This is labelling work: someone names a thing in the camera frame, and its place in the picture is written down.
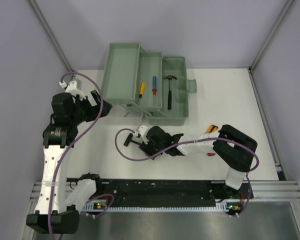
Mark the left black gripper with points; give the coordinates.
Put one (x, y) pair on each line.
(94, 110)

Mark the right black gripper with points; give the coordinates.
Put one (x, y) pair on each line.
(147, 148)

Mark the black mallet hammer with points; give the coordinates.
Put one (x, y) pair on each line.
(131, 138)

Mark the steel claw hammer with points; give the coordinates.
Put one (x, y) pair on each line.
(170, 78)

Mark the green clear-lid tool box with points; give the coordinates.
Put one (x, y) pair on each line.
(128, 65)

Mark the orange handle screwdriver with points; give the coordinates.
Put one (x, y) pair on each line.
(141, 92)

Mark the blue red screwdriver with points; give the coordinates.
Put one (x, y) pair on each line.
(154, 89)

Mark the yellow black utility knife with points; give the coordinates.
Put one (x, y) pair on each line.
(212, 128)

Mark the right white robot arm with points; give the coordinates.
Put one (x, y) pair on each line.
(235, 148)

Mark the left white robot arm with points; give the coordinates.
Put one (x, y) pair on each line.
(56, 212)

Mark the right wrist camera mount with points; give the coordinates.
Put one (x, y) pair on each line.
(141, 132)

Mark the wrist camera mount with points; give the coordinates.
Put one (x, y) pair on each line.
(74, 87)
(141, 132)

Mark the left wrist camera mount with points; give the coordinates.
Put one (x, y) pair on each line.
(74, 87)

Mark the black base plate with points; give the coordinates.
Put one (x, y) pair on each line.
(149, 193)

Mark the grey slotted cable duct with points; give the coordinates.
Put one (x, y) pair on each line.
(219, 207)

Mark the aluminium frame rail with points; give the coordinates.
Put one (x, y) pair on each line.
(262, 190)

